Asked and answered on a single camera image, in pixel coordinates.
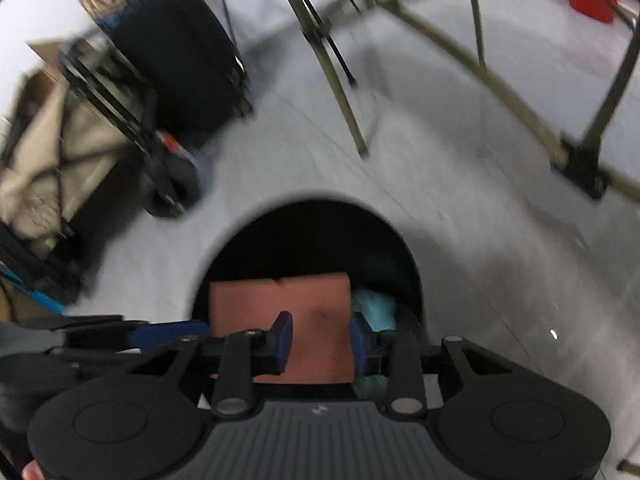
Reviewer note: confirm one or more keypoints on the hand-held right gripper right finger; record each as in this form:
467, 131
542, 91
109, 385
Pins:
357, 342

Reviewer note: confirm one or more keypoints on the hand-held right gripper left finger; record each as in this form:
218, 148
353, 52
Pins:
282, 335

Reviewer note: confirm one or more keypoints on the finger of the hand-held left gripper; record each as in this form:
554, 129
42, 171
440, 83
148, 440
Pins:
170, 331

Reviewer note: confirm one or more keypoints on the black round bin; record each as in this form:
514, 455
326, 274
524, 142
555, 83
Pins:
300, 240

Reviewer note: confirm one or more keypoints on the person's left hand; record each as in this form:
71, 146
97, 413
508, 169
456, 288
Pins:
32, 471

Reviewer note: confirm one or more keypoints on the teal crumpled cloth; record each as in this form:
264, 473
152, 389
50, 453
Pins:
375, 305

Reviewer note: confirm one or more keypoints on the cardboard box with blue tape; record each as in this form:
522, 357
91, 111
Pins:
30, 307

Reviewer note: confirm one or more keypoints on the beige folding wagon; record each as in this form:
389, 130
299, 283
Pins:
50, 150

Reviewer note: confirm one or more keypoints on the black suitcase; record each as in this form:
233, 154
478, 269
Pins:
185, 60

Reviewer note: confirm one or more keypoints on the open cardboard box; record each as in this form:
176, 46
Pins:
47, 52

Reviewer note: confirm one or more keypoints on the tan folding table frame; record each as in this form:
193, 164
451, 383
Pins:
580, 165

